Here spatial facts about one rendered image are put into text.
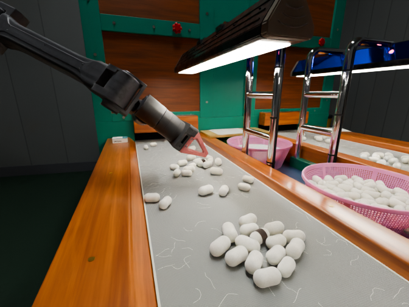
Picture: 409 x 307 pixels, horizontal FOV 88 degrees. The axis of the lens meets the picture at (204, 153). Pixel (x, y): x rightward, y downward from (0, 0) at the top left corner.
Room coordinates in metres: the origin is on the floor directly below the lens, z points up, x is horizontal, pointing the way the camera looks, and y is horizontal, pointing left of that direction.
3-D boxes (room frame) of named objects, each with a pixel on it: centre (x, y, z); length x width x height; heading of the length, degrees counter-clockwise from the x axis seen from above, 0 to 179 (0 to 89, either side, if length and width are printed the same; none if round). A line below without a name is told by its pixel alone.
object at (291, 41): (0.62, -0.02, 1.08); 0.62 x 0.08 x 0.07; 19
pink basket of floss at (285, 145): (0.87, -0.23, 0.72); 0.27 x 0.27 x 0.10
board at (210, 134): (1.08, -0.16, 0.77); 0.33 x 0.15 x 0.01; 109
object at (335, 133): (0.77, -0.47, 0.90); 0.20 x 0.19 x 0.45; 19
